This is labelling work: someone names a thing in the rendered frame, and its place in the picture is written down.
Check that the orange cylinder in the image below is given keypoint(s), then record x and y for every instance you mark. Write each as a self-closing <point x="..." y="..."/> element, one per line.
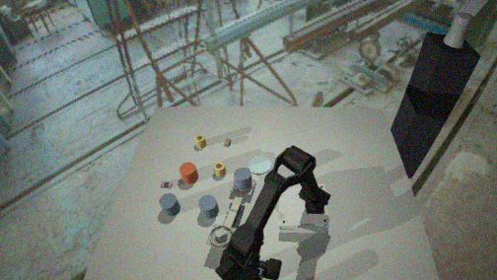
<point x="189" y="173"/>

